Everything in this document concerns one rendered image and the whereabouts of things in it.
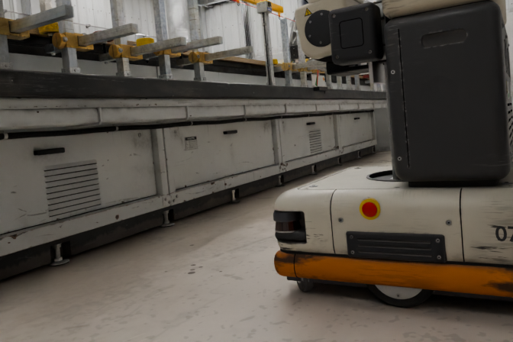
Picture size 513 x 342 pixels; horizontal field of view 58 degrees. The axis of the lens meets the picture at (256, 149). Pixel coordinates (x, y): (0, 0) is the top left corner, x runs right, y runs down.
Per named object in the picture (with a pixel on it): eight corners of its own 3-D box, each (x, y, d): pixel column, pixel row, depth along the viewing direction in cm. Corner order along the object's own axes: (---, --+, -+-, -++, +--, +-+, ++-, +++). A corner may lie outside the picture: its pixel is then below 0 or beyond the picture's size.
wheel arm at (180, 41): (187, 47, 175) (186, 36, 175) (181, 46, 172) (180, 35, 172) (105, 64, 197) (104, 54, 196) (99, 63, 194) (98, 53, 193)
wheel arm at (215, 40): (224, 46, 196) (222, 35, 196) (219, 44, 193) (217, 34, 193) (146, 61, 218) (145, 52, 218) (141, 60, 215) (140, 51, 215)
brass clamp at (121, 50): (143, 59, 190) (143, 46, 190) (119, 56, 178) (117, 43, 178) (133, 61, 193) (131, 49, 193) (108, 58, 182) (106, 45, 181)
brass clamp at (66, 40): (95, 50, 168) (93, 35, 168) (62, 46, 157) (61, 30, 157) (83, 52, 172) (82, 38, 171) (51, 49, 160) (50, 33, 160)
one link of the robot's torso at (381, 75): (404, 82, 143) (398, 0, 141) (379, 78, 118) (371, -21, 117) (322, 91, 156) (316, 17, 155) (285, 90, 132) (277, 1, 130)
